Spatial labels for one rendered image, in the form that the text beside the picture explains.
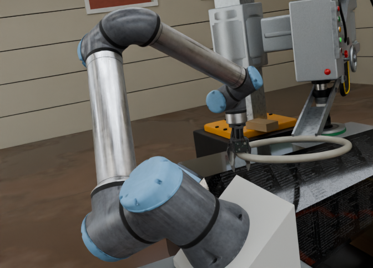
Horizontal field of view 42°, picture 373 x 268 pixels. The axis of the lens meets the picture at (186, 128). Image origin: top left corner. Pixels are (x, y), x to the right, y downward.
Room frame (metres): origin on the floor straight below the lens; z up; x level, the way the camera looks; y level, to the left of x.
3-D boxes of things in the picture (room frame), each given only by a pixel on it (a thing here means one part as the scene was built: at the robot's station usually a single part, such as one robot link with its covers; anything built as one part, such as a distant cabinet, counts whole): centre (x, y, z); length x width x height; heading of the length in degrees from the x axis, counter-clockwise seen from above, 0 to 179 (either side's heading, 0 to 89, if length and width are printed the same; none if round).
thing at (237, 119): (1.98, -0.22, 1.07); 0.10 x 0.09 x 0.05; 91
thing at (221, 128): (3.21, -0.43, 0.76); 0.49 x 0.49 x 0.05; 22
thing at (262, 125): (2.96, -0.47, 0.81); 0.20 x 0.10 x 0.05; 30
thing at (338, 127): (2.56, -0.75, 0.83); 0.21 x 0.21 x 0.01
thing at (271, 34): (3.19, -0.63, 1.35); 0.74 x 0.34 x 0.25; 84
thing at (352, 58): (2.61, -0.92, 1.18); 0.15 x 0.10 x 0.15; 151
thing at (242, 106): (1.98, -0.22, 1.16); 0.10 x 0.09 x 0.12; 146
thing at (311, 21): (2.63, -0.79, 1.30); 0.36 x 0.22 x 0.45; 151
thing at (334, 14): (2.45, -0.82, 1.35); 0.08 x 0.03 x 0.28; 151
